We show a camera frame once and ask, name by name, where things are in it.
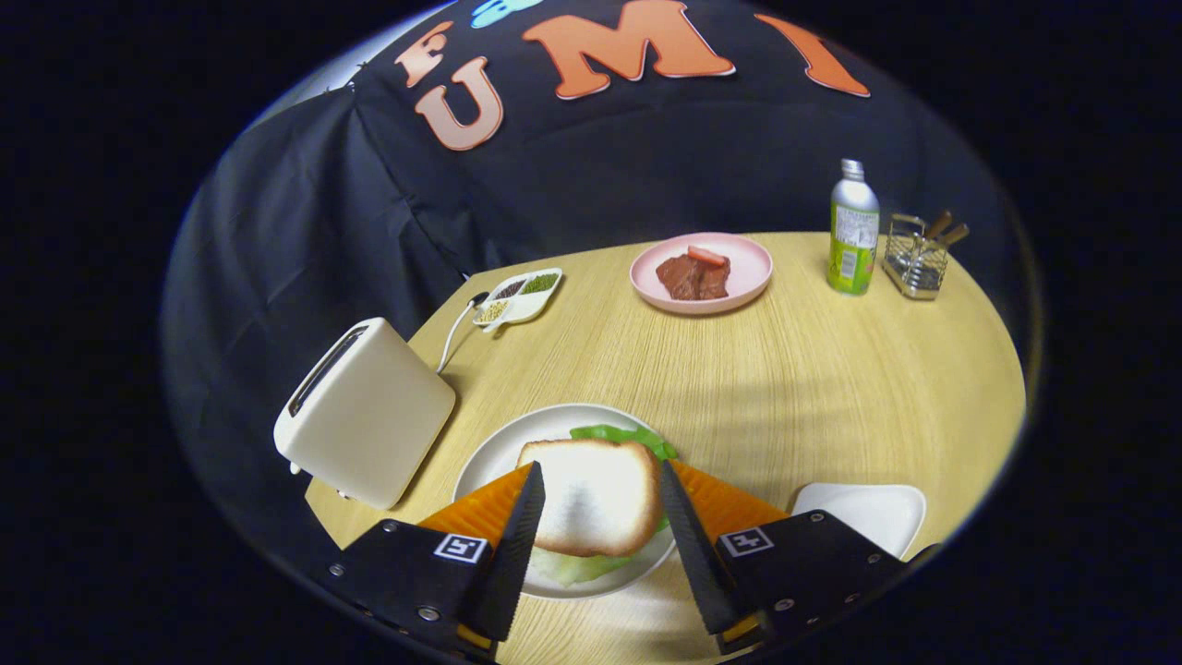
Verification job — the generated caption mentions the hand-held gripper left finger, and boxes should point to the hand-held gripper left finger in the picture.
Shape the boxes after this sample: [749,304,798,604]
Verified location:
[328,462,547,661]

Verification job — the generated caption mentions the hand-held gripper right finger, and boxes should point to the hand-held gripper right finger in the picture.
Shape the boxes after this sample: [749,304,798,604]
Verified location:
[658,459,911,655]

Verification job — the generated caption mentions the toasted bread slice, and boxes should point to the toasted bread slice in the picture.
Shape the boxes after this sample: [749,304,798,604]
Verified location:
[515,439,664,558]

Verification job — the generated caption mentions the green lettuce leaf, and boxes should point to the green lettuce leaf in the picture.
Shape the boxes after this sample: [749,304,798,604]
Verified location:
[536,424,680,586]

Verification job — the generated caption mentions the white round plate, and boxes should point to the white round plate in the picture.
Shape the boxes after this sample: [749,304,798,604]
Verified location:
[452,404,680,601]

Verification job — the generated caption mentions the white square dish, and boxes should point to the white square dish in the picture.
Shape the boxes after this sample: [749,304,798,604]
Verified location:
[791,482,927,560]

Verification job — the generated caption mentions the white toaster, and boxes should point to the white toaster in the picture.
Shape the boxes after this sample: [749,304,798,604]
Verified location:
[273,318,457,511]

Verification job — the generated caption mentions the white divided seasoning tray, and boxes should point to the white divided seasoning tray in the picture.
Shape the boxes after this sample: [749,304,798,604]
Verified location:
[472,268,564,333]

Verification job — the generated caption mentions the brown meat pieces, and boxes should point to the brown meat pieces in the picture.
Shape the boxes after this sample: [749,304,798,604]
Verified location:
[656,253,732,301]

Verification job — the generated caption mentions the pink plate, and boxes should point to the pink plate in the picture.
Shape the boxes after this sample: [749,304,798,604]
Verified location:
[629,232,774,316]

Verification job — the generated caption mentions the green label metal bottle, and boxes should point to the green label metal bottle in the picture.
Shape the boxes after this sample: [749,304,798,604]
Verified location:
[827,158,881,296]

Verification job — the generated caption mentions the black backdrop cloth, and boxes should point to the black backdrop cloth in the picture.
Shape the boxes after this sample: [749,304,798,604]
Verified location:
[162,0,1035,574]

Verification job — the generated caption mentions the white toaster cable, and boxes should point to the white toaster cable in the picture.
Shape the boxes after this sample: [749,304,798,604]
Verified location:
[436,292,490,374]

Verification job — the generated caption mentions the wire cutlery basket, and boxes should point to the wire cutlery basket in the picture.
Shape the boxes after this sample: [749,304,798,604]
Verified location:
[882,213,950,301]

